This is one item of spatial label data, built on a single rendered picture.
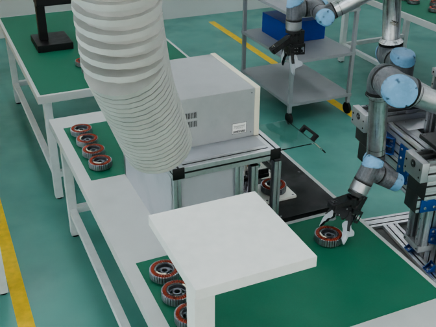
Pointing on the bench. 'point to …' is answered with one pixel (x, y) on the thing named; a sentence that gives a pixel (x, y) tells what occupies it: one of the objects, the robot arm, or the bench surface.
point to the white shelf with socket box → (227, 248)
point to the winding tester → (216, 98)
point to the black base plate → (317, 206)
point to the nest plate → (279, 195)
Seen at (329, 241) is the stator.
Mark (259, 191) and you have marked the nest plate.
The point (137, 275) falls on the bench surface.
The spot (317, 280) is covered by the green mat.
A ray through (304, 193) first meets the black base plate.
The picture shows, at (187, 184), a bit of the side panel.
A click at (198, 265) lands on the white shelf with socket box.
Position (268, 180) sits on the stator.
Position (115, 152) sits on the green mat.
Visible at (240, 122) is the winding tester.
